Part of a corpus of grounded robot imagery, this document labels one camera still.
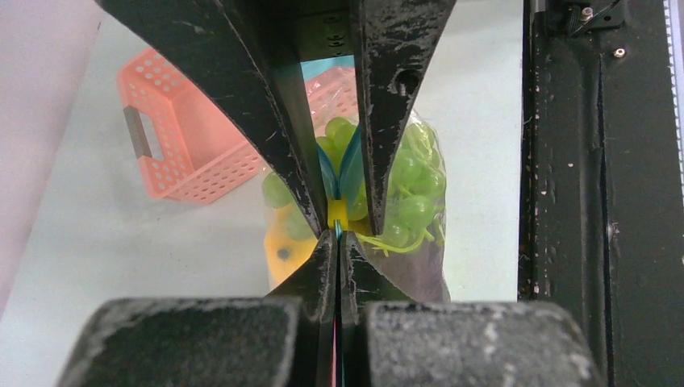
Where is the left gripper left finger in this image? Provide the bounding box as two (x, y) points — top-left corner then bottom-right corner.
(57, 231), (338, 386)

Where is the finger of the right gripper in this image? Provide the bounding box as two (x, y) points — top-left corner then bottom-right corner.
(349, 0), (456, 235)
(100, 1), (327, 235)

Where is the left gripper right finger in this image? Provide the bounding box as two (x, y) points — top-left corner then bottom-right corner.
(339, 232), (605, 386)

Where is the yellow bell pepper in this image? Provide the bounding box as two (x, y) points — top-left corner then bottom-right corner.
(263, 204), (318, 290)

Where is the clear zip top bag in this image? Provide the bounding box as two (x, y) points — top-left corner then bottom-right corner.
(261, 53), (453, 387)

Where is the green grapes bunch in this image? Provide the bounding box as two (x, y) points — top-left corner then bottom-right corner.
(261, 115), (446, 256)

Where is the yellow zipper slider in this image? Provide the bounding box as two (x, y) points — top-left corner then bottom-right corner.
(327, 199), (348, 231)

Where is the pink plastic basket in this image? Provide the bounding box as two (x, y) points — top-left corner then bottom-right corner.
(116, 47), (359, 206)

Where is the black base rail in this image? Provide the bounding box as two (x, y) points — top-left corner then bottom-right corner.
(518, 1), (683, 386)

